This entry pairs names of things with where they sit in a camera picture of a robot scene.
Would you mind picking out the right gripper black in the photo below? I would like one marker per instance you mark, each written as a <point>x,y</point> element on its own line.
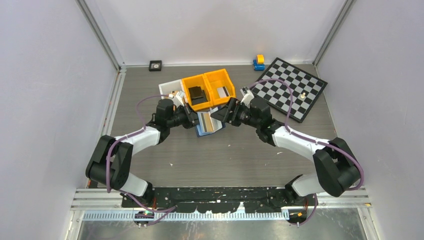
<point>224,114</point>

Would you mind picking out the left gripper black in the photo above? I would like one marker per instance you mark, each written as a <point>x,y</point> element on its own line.
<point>191,115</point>

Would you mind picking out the gold striped card pocket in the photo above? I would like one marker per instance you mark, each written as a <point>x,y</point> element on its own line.
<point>207,124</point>

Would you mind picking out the blue leather card holder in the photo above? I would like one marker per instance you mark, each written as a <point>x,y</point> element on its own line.
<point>218,124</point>

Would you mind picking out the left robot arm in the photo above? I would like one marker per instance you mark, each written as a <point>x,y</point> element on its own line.
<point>111,159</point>

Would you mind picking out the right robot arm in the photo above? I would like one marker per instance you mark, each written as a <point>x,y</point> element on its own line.
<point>336,169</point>

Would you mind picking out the card in orange bin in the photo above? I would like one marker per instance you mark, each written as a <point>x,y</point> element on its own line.
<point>222,92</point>

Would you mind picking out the black object in bin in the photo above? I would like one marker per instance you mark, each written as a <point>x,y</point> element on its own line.
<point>197,95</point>

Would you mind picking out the orange plastic bin right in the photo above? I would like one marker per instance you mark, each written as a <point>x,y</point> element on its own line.
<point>216,79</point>

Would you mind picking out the orange plastic bin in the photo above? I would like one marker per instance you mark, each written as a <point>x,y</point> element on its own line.
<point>197,80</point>
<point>216,79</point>

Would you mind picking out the orange plastic bin left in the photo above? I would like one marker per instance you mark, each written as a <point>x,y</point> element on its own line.
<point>197,80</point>

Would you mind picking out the white plastic bin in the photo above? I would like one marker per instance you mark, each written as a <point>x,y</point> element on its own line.
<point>166,88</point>

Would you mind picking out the small black square device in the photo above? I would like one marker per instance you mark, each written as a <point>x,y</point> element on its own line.
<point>155,65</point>

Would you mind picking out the black white chessboard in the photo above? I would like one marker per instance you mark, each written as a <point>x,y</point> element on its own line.
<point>281,85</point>

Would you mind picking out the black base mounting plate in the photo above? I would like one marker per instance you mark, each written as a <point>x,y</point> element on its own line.
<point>219,200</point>

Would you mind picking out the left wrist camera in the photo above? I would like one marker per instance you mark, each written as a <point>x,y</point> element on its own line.
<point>179,99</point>

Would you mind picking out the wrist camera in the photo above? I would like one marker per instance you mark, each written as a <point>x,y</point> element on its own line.
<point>247,96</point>
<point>179,99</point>

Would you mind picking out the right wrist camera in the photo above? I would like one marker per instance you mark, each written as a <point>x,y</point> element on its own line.
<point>247,96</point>

